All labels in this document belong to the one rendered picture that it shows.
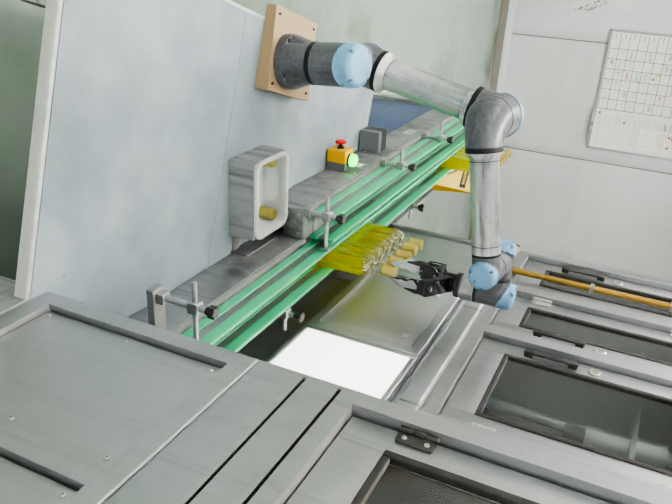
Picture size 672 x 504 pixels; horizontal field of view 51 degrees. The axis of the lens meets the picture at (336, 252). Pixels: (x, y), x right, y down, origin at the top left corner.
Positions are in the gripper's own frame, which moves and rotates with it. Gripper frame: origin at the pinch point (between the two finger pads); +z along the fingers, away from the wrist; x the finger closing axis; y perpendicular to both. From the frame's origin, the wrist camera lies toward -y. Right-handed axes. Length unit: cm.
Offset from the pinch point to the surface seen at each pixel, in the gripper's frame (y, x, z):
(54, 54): -87, 58, 41
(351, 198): 13.8, 15.4, 21.5
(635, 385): 3, -16, -71
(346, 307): -4.9, -13.0, 11.6
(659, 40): 586, 74, -43
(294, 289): -19.2, -5.3, 22.4
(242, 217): -27.3, 15.1, 36.0
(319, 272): -6.1, -3.7, 21.0
